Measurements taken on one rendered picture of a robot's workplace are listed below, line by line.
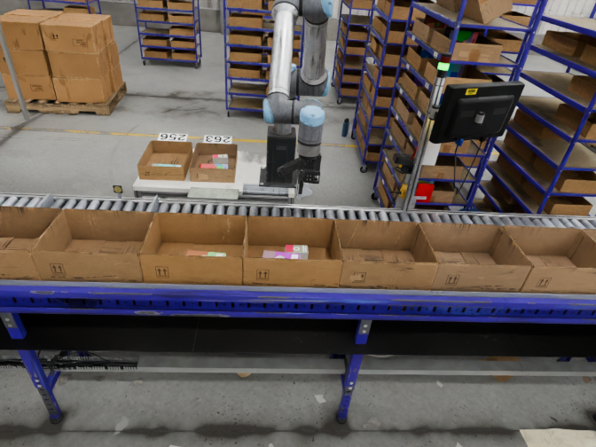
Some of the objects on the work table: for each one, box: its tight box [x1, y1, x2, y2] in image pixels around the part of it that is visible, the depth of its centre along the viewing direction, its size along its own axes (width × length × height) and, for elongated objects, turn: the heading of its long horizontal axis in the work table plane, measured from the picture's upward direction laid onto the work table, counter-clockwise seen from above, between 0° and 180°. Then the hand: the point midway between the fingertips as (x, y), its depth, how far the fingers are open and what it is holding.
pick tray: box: [137, 140, 193, 181], centre depth 274 cm, size 28×38×10 cm
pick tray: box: [189, 143, 238, 183], centre depth 277 cm, size 28×38×10 cm
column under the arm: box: [259, 126, 297, 188], centre depth 266 cm, size 26×26×33 cm
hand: (297, 198), depth 169 cm, fingers closed
